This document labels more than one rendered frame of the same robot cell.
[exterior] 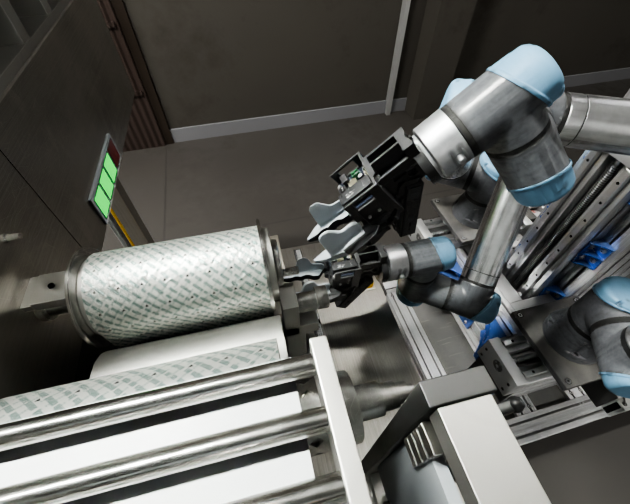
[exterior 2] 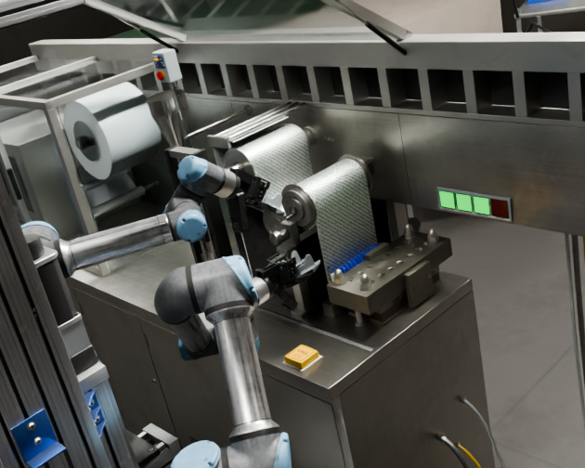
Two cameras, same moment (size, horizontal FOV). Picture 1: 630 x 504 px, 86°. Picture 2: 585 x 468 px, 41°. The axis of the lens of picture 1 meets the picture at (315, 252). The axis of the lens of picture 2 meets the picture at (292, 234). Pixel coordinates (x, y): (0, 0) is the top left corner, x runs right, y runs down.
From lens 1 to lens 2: 2.48 m
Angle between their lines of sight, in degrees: 102
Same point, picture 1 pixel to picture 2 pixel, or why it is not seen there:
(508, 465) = (187, 151)
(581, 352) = not seen: hidden behind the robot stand
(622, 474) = not seen: outside the picture
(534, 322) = (137, 450)
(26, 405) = (289, 132)
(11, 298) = (361, 150)
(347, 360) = (276, 326)
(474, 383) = (194, 152)
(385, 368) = not seen: hidden behind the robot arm
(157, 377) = (266, 142)
